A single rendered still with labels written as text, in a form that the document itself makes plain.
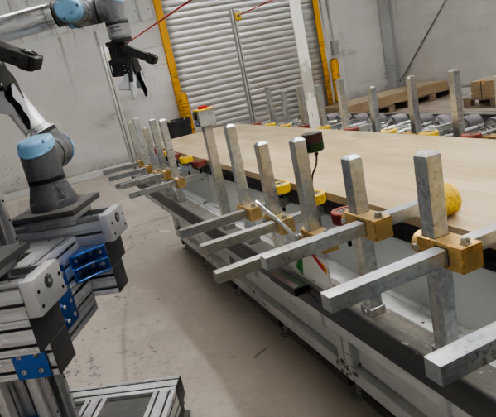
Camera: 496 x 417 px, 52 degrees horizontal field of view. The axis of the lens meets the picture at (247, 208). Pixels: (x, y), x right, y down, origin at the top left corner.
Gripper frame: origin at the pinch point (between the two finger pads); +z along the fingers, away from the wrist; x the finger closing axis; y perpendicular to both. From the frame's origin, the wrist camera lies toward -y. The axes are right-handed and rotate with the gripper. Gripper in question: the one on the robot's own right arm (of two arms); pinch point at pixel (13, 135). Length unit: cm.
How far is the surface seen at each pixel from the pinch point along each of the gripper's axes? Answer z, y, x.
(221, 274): 46, -25, -31
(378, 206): 42, -69, -52
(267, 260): 36, -40, -11
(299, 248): 36, -47, -14
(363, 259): 46, -60, -27
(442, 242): 35, -73, -2
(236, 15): -43, -14, -348
